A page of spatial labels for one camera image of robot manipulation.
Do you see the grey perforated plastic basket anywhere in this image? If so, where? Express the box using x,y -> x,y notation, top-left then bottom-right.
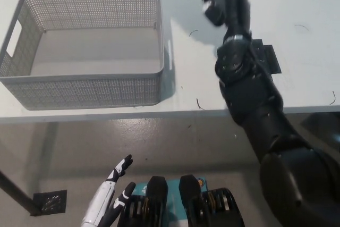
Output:
0,0 -> 165,111

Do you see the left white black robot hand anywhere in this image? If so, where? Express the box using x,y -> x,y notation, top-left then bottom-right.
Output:
81,154 -> 136,227

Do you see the black tape patch on desk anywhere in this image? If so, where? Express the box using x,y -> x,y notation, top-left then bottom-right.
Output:
251,39 -> 282,82

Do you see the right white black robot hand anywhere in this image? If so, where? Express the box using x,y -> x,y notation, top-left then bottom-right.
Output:
201,0 -> 252,40

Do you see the black table leg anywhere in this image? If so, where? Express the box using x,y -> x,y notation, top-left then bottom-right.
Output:
0,169 -> 41,216

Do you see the black teal robot body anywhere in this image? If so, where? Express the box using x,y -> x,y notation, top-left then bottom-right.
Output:
118,174 -> 245,227

